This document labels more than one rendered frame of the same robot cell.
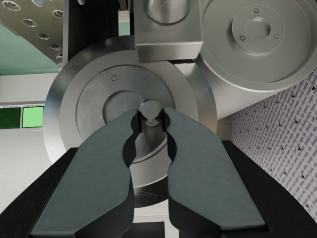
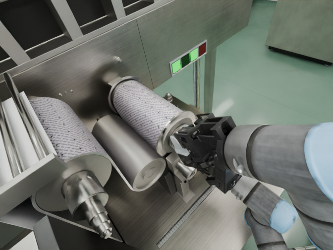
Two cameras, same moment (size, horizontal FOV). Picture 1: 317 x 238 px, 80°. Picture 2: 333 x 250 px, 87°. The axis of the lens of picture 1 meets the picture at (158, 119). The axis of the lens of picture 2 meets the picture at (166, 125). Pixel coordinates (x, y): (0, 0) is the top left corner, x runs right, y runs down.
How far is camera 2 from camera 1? 0.41 m
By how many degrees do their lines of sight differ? 49
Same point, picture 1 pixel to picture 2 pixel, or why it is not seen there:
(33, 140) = (174, 53)
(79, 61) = not seen: hidden behind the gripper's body
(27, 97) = not seen: hidden behind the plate
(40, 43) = (181, 104)
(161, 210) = (90, 43)
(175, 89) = (169, 148)
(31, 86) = not seen: hidden behind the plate
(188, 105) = (165, 148)
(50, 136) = (193, 118)
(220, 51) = (157, 162)
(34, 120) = (175, 65)
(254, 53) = (149, 169)
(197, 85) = (163, 153)
